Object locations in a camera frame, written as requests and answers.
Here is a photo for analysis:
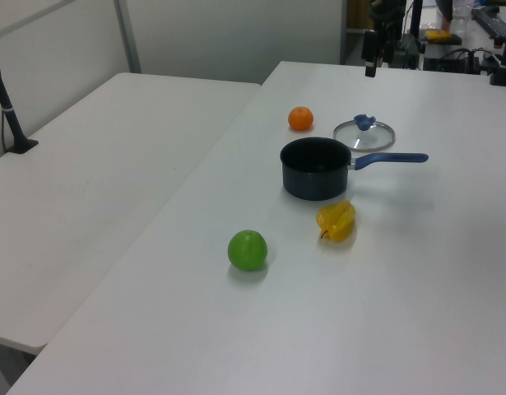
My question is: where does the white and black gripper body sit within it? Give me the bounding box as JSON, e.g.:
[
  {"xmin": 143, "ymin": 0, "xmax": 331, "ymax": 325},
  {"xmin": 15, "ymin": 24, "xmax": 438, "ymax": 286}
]
[{"xmin": 361, "ymin": 29, "xmax": 379, "ymax": 63}]

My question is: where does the glass lid with blue knob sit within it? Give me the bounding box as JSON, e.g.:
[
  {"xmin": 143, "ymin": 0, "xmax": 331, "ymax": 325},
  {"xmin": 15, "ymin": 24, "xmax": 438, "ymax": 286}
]
[{"xmin": 332, "ymin": 114, "xmax": 397, "ymax": 152}]

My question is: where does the black electronics box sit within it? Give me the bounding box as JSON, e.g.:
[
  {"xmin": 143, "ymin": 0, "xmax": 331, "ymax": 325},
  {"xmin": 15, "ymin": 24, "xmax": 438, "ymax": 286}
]
[{"xmin": 423, "ymin": 47, "xmax": 480, "ymax": 73}]

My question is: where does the orange mandarin fruit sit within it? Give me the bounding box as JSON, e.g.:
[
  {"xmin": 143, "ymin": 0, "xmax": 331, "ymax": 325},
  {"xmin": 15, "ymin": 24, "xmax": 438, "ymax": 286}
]
[{"xmin": 287, "ymin": 105, "xmax": 315, "ymax": 132}]

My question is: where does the yellow starfruit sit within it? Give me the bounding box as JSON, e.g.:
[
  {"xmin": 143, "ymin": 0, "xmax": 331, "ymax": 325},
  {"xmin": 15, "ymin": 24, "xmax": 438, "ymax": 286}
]
[{"xmin": 316, "ymin": 199, "xmax": 356, "ymax": 243}]

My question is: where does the green apple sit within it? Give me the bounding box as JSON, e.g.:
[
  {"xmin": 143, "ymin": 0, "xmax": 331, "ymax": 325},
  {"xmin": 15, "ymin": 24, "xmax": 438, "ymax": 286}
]
[{"xmin": 227, "ymin": 229, "xmax": 269, "ymax": 272}]

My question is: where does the black metal rail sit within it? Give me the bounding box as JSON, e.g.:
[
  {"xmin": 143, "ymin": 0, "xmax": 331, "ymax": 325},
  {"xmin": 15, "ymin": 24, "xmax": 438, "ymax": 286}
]
[{"xmin": 470, "ymin": 6, "xmax": 506, "ymax": 41}]

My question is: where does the dark saucepan with blue handle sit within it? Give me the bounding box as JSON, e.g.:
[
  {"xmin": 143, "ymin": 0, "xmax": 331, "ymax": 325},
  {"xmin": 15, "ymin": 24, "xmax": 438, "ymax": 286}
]
[{"xmin": 279, "ymin": 137, "xmax": 429, "ymax": 202}]

